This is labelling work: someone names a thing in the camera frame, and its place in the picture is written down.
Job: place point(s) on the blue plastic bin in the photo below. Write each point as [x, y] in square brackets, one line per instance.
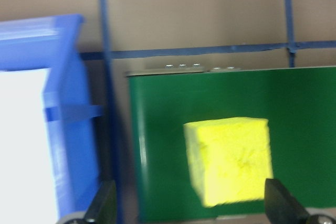
[73, 129]

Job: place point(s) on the white foam sheet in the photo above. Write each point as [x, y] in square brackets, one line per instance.
[23, 142]

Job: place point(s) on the yellow foam block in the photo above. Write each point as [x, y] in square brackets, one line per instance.
[231, 161]

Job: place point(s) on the green conveyor belt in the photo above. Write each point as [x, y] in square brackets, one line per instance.
[288, 98]

